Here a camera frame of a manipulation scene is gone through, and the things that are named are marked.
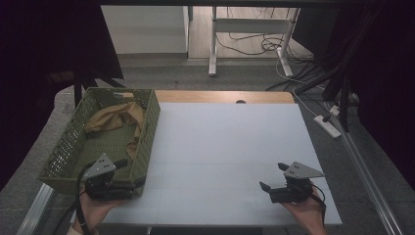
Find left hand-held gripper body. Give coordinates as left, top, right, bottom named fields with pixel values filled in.
left=83, top=153, right=117, bottom=201

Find aluminium rail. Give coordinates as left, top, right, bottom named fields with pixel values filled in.
left=15, top=182, right=55, bottom=235
left=322, top=100, right=405, bottom=235

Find green plastic basket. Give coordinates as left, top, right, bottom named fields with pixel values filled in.
left=38, top=86, right=161, bottom=199

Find white power strip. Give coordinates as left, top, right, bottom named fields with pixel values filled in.
left=313, top=114, right=343, bottom=140

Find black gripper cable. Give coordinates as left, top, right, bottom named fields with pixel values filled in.
left=53, top=162, right=96, bottom=235
left=310, top=183, right=328, bottom=227

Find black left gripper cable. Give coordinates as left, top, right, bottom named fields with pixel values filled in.
left=53, top=162, right=96, bottom=235

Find person's left hand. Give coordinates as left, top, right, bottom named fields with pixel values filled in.
left=71, top=191, right=127, bottom=235

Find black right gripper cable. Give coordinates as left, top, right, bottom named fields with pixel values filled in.
left=310, top=183, right=328, bottom=227

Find dark curtain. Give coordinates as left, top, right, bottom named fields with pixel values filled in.
left=326, top=0, right=415, bottom=192
left=0, top=0, right=125, bottom=192

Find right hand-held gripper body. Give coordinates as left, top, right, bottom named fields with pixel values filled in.
left=269, top=161, right=326, bottom=205

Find white desk frame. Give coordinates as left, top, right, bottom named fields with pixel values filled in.
left=207, top=5, right=301, bottom=78

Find white floor cable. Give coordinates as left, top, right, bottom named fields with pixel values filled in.
left=274, top=47, right=331, bottom=119

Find person's right hand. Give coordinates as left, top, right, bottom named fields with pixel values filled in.
left=281, top=195, right=327, bottom=235

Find tan cloth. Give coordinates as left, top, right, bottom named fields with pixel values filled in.
left=83, top=101, right=146, bottom=162

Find black floor cables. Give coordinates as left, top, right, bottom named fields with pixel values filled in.
left=214, top=6, right=327, bottom=92

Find white cabinet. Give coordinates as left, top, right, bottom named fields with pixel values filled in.
left=100, top=5, right=194, bottom=61

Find black tripod stand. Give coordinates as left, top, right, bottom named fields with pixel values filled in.
left=293, top=6, right=386, bottom=133
left=72, top=69, right=126, bottom=110

